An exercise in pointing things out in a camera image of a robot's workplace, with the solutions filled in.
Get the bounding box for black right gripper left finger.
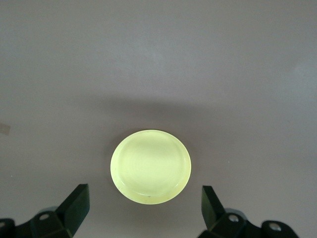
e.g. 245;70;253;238
0;183;89;238

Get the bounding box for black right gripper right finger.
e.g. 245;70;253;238
200;185;298;238

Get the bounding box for yellow round plate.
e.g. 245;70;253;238
109;128;193;205

